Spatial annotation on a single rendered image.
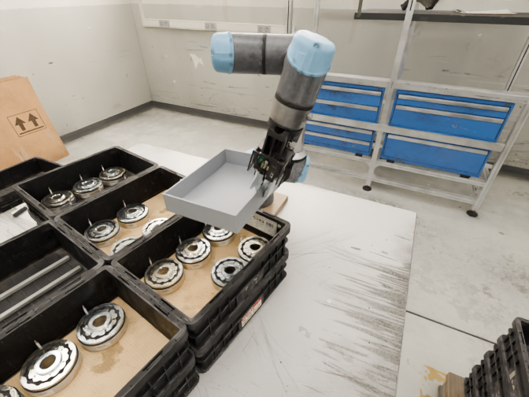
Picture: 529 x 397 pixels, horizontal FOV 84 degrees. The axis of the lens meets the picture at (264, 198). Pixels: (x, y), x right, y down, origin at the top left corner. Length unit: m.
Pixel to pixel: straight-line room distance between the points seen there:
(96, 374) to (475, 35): 3.27
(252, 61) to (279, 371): 0.73
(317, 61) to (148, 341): 0.68
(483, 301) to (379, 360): 1.38
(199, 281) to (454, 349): 1.43
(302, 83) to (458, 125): 2.10
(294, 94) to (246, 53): 0.14
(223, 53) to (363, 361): 0.80
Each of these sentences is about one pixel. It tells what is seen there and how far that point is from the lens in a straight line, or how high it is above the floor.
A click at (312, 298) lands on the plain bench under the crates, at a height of 0.70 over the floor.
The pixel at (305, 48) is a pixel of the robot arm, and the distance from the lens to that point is 0.52.
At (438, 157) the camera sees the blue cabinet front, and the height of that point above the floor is 0.43.
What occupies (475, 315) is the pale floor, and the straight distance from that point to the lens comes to 2.13.
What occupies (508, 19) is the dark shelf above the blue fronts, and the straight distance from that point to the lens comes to 2.45.
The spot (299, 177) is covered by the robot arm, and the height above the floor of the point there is 0.88.
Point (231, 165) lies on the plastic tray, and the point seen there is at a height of 1.05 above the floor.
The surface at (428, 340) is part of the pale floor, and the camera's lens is 1.90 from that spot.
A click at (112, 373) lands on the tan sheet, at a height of 0.83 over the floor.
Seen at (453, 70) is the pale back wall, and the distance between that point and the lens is 3.33.
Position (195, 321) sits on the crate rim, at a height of 0.93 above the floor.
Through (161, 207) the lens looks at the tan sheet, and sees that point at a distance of 1.15.
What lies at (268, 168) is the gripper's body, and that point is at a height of 1.18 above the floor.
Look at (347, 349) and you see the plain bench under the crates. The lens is 0.92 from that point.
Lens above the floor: 1.49
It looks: 36 degrees down
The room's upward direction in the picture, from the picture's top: straight up
